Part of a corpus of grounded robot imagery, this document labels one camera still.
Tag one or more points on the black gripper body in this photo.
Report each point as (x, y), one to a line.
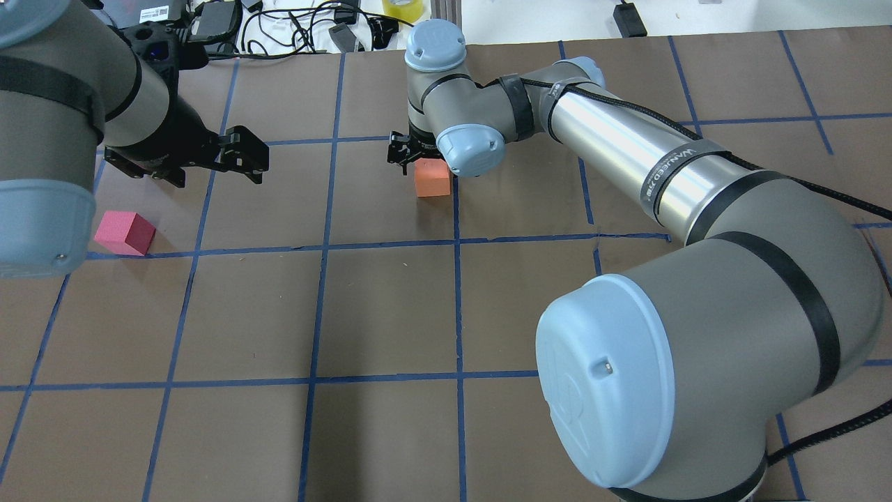
(402, 148)
(169, 134)

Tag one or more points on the orange foam block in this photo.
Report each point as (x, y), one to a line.
(432, 178)

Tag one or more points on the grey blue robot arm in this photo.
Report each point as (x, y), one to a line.
(660, 379)
(71, 83)

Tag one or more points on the red foam block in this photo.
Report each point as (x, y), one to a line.
(125, 233)

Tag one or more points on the black power brick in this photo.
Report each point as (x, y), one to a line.
(215, 21)

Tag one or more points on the yellow tape roll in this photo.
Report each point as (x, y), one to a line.
(408, 11)

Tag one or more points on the black power adapter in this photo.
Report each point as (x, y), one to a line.
(628, 20)

